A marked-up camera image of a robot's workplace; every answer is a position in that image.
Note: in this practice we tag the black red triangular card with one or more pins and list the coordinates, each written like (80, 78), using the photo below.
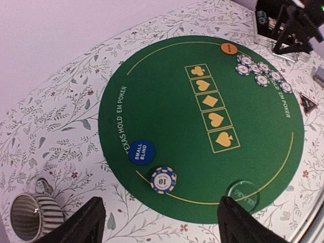
(307, 104)

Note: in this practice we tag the stack of poker chips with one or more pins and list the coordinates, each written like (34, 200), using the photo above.
(163, 180)

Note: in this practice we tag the deck of playing cards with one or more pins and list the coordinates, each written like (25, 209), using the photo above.
(319, 76)

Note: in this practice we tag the striped ceramic mug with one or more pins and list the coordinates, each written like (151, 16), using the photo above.
(35, 212)

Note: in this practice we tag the orange big blind button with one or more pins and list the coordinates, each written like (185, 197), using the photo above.
(229, 49)

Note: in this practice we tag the aluminium poker chip case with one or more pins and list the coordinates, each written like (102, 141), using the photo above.
(263, 27)

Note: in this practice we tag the clear round dealer button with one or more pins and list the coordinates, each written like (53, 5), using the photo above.
(245, 193)

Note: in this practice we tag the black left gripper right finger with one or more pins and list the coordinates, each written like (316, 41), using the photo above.
(237, 225)

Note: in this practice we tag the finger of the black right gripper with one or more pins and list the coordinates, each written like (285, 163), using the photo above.
(293, 43)

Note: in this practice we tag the blue small blind button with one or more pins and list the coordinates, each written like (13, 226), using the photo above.
(142, 152)

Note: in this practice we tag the round green poker mat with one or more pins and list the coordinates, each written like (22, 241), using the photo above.
(211, 125)

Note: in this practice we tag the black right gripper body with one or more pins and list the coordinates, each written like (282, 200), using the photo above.
(314, 10)

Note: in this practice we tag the floral patterned tablecloth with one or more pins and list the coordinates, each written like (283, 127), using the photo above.
(53, 133)

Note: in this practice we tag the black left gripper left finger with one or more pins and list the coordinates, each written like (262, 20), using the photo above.
(85, 225)

